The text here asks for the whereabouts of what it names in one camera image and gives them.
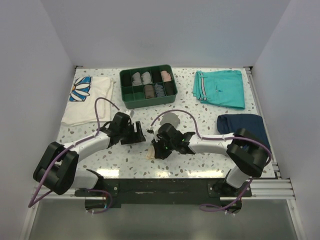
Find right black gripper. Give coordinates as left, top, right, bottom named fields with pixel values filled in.
left=151, top=135, right=176, bottom=160

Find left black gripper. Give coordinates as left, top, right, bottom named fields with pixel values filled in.
left=119, top=121, right=145, bottom=145

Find grey cream underwear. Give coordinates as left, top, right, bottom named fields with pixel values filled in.
left=146, top=112, right=181, bottom=160

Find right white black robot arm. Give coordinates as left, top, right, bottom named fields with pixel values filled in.
left=147, top=123, right=272, bottom=197

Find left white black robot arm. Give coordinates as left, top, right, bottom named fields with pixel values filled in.
left=33, top=111, right=146, bottom=196

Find brown rolled underwear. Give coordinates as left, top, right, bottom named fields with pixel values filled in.
left=144, top=84, right=155, bottom=99

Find black rolled underwear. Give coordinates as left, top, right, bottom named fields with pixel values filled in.
left=163, top=81, right=176, bottom=96

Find pink rolled underwear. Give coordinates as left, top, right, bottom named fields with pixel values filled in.
left=160, top=70, right=172, bottom=82

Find navy striped rolled sock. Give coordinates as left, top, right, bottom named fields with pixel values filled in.
left=154, top=83, right=166, bottom=98

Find green compartment organizer tray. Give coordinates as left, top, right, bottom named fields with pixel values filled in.
left=119, top=64, right=178, bottom=109

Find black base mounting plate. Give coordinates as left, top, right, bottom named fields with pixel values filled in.
left=74, top=178, right=252, bottom=210

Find grey striped rolled sock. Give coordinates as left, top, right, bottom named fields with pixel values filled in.
left=132, top=72, right=143, bottom=86

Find white grey rolled sock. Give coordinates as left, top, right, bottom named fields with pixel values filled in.
left=141, top=71, right=153, bottom=85

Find white daisy print shirt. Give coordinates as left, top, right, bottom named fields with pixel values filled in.
left=61, top=76, right=114, bottom=126

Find teal folded shorts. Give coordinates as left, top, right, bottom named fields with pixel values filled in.
left=192, top=70, right=245, bottom=110

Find navy folded garment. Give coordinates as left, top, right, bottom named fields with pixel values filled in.
left=216, top=114, right=271, bottom=150

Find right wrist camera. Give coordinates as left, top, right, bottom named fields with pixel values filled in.
left=147, top=123, right=178, bottom=142

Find aluminium frame rail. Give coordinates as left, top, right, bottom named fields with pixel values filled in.
left=250, top=179, right=295, bottom=200

